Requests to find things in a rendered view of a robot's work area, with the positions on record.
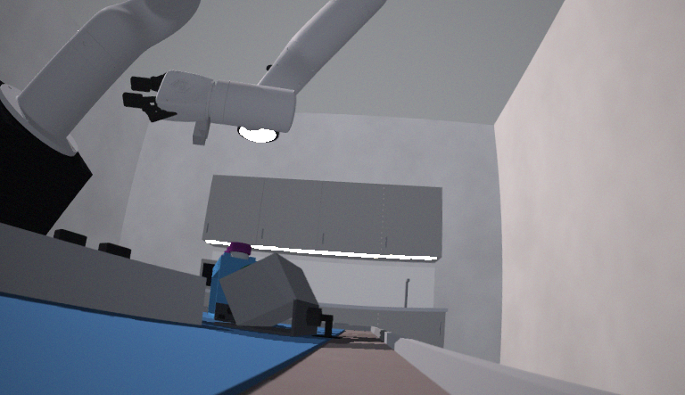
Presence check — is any blue flat mat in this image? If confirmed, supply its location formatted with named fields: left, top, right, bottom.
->
left=0, top=292, right=333, bottom=395

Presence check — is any grey control panel with blue and green buttons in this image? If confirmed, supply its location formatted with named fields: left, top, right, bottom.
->
left=214, top=252, right=341, bottom=339

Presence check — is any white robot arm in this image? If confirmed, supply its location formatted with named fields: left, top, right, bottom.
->
left=0, top=0, right=387, bottom=156

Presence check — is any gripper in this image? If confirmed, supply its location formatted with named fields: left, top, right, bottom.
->
left=122, top=70, right=215, bottom=122

